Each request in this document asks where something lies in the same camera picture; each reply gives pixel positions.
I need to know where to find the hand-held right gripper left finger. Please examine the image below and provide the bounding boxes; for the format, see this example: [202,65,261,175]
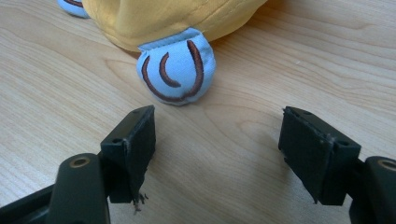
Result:
[100,105,157,215]

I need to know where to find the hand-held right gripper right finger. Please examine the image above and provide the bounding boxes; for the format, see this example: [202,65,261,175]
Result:
[277,105,362,206]

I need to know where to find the yellow plush toy with blue feet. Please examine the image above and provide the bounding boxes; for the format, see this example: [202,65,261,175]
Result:
[56,0,269,106]

